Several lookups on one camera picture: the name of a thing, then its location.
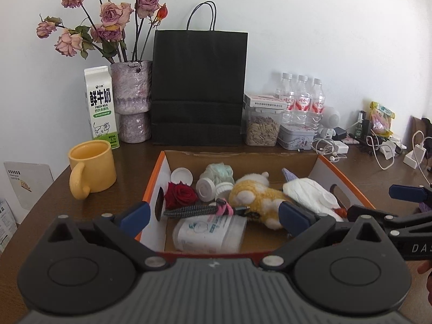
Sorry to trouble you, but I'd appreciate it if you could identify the white round button disc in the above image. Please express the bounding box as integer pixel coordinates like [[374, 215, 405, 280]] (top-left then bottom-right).
[[319, 191, 340, 209]]

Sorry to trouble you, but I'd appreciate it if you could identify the white face mask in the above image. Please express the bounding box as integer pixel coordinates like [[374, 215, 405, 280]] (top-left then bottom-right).
[[283, 178, 343, 222]]

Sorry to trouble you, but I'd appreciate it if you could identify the black braided cable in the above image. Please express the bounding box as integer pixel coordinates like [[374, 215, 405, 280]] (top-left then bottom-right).
[[163, 199, 251, 220]]

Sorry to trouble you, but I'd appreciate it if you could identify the small white round device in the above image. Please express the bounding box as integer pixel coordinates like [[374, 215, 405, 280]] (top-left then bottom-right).
[[195, 178, 216, 202]]

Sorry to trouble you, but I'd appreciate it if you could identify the purple fabric pouch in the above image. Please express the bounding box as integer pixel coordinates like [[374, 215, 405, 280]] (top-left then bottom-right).
[[282, 168, 297, 182]]

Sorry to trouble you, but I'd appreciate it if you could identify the large white screw lid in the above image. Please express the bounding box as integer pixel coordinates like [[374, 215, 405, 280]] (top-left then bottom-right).
[[215, 182, 234, 200]]

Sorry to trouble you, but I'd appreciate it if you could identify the yellow snack packet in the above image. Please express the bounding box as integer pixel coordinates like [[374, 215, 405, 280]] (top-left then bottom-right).
[[370, 102, 395, 137]]

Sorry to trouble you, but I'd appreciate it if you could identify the blue white booklet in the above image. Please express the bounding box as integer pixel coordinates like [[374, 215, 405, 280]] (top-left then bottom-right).
[[0, 199, 18, 254]]

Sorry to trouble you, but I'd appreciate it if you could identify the yellow ceramic mug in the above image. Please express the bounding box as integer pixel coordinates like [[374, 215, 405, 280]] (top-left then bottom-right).
[[68, 140, 117, 200]]

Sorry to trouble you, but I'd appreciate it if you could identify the white leaflet card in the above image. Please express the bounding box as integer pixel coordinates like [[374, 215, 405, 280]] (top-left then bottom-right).
[[4, 162, 53, 211]]

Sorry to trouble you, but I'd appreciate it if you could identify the red cardboard box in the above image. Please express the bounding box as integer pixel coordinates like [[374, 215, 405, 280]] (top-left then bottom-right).
[[136, 151, 374, 262]]

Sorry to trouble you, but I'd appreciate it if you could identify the white round robot toy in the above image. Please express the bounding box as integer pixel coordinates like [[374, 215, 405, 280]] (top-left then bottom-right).
[[318, 107, 340, 139]]

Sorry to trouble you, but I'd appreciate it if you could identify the red rose flower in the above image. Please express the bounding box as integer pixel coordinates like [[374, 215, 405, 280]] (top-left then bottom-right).
[[164, 182, 199, 210]]

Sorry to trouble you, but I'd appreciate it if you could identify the yellow spotted plush toy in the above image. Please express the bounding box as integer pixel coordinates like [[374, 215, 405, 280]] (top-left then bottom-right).
[[228, 172, 292, 230]]

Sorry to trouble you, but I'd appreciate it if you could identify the water bottle right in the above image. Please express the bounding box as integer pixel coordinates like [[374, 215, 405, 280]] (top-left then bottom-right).
[[307, 78, 326, 131]]

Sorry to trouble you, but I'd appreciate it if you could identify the water bottle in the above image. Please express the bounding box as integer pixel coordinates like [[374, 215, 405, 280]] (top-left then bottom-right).
[[293, 75, 311, 125], [307, 78, 326, 131], [275, 72, 295, 124]]

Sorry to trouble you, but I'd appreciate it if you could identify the white jar lid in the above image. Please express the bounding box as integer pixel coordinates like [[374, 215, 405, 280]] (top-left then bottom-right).
[[170, 167, 193, 186]]

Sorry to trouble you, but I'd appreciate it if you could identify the small metal tin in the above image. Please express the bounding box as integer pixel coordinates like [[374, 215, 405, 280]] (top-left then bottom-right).
[[277, 124, 316, 151]]

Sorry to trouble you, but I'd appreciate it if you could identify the white wet wipes pack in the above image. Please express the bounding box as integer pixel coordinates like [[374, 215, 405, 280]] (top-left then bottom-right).
[[172, 215, 248, 255]]

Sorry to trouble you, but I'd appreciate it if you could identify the water bottle middle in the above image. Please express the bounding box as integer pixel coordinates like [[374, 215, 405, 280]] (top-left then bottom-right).
[[293, 75, 311, 125]]

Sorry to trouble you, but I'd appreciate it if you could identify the water bottle left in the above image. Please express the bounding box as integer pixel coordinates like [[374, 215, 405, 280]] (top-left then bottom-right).
[[275, 72, 295, 124]]

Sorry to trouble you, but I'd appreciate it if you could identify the pale green bath pouf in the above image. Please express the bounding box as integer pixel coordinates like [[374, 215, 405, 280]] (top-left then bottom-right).
[[199, 162, 234, 185]]

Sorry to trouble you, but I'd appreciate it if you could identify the clear jar of seeds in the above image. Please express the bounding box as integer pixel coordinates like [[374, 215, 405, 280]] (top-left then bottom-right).
[[243, 104, 283, 147]]

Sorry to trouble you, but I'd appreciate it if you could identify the flat white red box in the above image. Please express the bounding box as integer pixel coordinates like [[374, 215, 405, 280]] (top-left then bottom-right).
[[243, 94, 286, 110]]

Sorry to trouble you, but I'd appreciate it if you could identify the white milk carton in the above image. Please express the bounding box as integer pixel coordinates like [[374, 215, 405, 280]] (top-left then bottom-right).
[[84, 66, 119, 149]]

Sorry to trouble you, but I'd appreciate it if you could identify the purple textured vase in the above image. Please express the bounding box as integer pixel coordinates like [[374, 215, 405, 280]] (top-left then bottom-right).
[[110, 61, 152, 143]]

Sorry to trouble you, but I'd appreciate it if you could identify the black paper shopping bag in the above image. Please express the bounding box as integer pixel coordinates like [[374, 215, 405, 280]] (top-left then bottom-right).
[[151, 1, 248, 146]]

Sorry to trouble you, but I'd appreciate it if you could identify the dried pink rose bouquet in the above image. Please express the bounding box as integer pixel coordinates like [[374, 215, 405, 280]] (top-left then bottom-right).
[[36, 0, 168, 65]]

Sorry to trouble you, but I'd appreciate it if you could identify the white charger with cable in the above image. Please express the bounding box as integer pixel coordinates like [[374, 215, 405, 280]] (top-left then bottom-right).
[[403, 130, 431, 177]]

